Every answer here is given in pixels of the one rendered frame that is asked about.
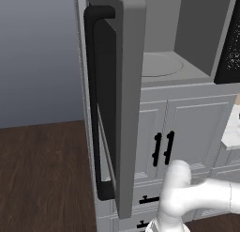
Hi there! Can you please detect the narrow grey cupboard door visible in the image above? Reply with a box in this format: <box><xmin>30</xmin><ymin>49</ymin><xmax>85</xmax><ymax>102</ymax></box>
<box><xmin>133</xmin><ymin>99</ymin><xmax>169</xmax><ymax>187</ymax></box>

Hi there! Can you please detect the grey microwave door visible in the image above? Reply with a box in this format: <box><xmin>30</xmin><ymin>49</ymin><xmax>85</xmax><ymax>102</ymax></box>
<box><xmin>84</xmin><ymin>0</ymin><xmax>148</xmax><ymax>221</ymax></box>

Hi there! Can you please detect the wide grey cupboard door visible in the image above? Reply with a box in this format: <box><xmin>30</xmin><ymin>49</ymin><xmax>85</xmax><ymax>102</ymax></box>
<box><xmin>156</xmin><ymin>94</ymin><xmax>238</xmax><ymax>181</ymax></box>

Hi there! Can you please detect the grey microwave oven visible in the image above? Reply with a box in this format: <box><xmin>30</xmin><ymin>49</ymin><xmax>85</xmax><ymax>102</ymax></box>
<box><xmin>137</xmin><ymin>0</ymin><xmax>240</xmax><ymax>88</ymax></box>

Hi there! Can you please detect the round grey turntable plate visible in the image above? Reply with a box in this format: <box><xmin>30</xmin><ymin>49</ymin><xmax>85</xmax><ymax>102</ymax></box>
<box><xmin>142</xmin><ymin>52</ymin><xmax>185</xmax><ymax>78</ymax></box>

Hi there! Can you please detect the tall grey cupboard unit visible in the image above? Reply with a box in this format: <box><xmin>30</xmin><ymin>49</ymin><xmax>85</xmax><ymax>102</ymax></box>
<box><xmin>72</xmin><ymin>0</ymin><xmax>240</xmax><ymax>232</ymax></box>

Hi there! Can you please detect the grey drawer front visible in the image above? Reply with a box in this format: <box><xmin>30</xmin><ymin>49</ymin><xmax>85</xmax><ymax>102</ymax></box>
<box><xmin>132</xmin><ymin>180</ymin><xmax>167</xmax><ymax>212</ymax></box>
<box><xmin>115</xmin><ymin>209</ymin><xmax>161</xmax><ymax>232</ymax></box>

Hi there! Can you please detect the black microwave door handle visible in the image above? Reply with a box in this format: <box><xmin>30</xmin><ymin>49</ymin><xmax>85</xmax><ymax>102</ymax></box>
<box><xmin>82</xmin><ymin>5</ymin><xmax>117</xmax><ymax>202</ymax></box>

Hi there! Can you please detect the black cupboard door handle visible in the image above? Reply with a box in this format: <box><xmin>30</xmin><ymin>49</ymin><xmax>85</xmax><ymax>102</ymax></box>
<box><xmin>151</xmin><ymin>131</ymin><xmax>163</xmax><ymax>167</ymax></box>
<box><xmin>162</xmin><ymin>131</ymin><xmax>175</xmax><ymax>166</ymax></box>

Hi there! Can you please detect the black drawer handle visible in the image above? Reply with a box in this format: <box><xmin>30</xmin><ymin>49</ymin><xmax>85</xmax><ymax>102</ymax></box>
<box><xmin>138</xmin><ymin>194</ymin><xmax>160</xmax><ymax>206</ymax></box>
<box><xmin>136</xmin><ymin>220</ymin><xmax>152</xmax><ymax>230</ymax></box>

